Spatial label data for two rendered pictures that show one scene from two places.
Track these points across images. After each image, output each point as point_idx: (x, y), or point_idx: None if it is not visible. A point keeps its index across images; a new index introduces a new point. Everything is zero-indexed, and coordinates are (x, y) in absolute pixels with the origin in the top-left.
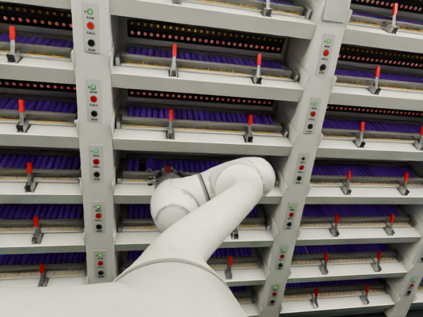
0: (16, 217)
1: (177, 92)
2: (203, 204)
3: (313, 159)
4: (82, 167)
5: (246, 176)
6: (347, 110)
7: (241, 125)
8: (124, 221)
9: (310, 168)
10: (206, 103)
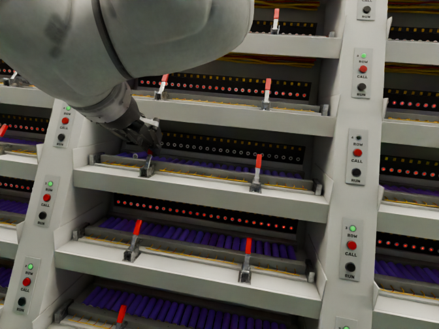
0: None
1: (189, 81)
2: (82, 0)
3: (379, 141)
4: (49, 128)
5: None
6: (430, 108)
7: (258, 100)
8: (87, 228)
9: (375, 156)
10: (221, 94)
